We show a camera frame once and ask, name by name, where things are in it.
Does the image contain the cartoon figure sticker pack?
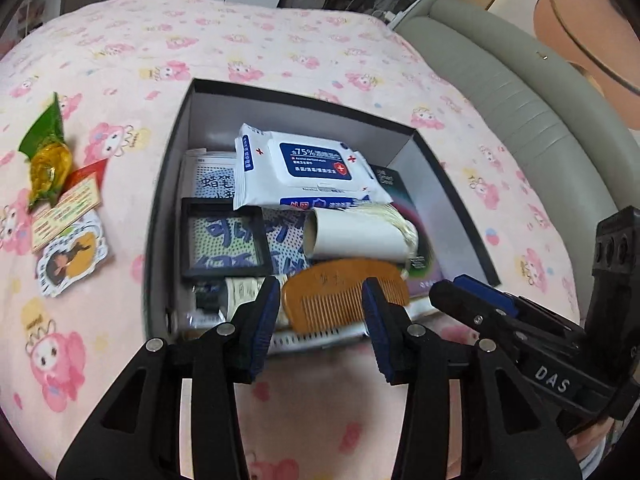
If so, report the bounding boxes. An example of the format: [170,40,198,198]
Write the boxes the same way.
[36,210,110,298]

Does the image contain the pink text card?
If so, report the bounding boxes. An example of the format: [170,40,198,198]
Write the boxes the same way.
[32,174,101,252]

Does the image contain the red envelope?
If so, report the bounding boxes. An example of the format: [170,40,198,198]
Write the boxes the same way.
[63,159,108,193]

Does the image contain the green yellow snack packet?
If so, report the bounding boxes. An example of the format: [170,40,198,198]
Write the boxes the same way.
[18,92,73,211]

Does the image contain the dark booklet in box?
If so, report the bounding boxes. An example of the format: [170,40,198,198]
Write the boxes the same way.
[371,165,444,299]

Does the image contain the white cardboard tube roll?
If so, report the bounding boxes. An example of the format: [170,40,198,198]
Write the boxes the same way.
[303,204,416,264]

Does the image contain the wooden comb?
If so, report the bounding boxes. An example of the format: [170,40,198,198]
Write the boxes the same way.
[281,258,409,335]

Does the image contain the grey padded headboard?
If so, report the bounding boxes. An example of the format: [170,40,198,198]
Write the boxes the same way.
[394,0,639,316]

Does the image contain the pink cartoon print blanket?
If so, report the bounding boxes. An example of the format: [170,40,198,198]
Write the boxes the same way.
[1,0,579,474]

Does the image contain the black framed blue picture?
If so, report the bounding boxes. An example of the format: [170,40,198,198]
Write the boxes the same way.
[179,197,273,283]

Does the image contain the white blue wet wipes pack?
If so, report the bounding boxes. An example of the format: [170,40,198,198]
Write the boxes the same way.
[233,124,392,210]

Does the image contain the dark grey shoe box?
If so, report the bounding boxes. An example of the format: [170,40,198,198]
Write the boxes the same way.
[143,79,500,342]

